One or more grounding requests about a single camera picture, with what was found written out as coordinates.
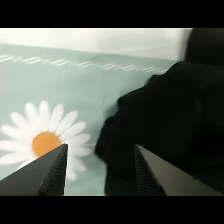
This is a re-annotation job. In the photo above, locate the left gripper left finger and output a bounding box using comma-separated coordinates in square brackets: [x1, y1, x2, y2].
[0, 143, 69, 197]

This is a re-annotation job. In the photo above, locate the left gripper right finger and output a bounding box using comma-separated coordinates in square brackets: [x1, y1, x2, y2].
[133, 143, 224, 197]

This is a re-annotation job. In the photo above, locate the black garment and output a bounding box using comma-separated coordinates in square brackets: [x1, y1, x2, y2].
[94, 28, 224, 197]

